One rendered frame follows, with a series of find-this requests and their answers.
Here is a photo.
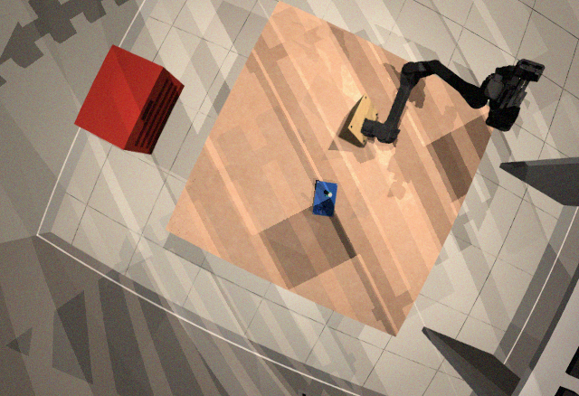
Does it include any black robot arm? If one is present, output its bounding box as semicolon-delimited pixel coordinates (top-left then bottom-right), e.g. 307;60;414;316
361;60;519;144

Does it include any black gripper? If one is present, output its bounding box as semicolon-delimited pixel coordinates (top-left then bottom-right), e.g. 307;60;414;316
485;59;545;132

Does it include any blue circuit board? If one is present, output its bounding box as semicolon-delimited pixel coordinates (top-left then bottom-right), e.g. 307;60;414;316
312;181;338;217

